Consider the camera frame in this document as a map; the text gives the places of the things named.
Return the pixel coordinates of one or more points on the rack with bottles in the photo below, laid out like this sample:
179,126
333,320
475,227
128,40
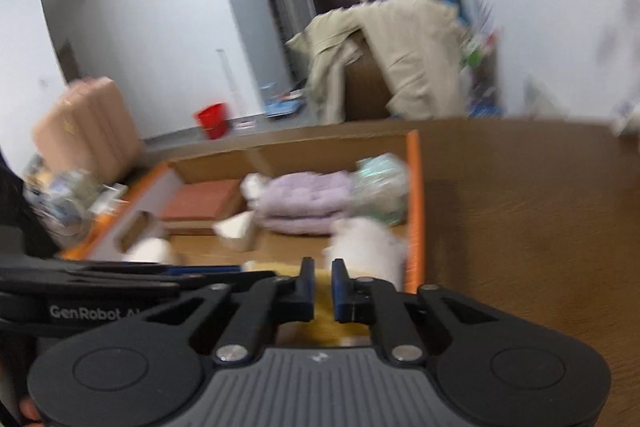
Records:
480,72

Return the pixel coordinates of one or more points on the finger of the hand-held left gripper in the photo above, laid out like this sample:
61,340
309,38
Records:
205,270
200,280

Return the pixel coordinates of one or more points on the white round sponge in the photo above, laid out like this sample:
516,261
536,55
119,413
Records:
150,251

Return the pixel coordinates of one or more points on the pink suitcase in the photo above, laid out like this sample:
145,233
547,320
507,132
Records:
87,127

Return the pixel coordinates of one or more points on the light purple towel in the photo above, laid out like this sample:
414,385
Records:
305,202

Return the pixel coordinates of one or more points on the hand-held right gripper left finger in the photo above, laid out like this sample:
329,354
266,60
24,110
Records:
306,289

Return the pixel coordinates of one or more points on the black paper bag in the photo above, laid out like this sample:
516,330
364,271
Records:
25,207

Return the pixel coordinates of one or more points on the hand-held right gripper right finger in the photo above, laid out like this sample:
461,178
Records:
341,289

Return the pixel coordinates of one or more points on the white fluffy sock with label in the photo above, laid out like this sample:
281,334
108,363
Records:
370,249

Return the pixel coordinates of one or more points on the clear plastic packet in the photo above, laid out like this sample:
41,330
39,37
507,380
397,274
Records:
382,187

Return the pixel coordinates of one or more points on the red cardboard box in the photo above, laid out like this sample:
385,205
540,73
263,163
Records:
415,217

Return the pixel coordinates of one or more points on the beige coat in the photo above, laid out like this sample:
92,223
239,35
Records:
400,52

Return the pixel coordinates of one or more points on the blue items on floor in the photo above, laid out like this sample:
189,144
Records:
285,103

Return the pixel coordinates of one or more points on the brown chair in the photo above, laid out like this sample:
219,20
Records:
367,82

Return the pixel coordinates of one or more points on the layered brown sponge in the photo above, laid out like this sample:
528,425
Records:
200,202

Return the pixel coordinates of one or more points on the red bucket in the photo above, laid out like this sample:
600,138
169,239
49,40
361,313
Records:
214,121

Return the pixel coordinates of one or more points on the yellow plush toy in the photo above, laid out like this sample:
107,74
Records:
325,332

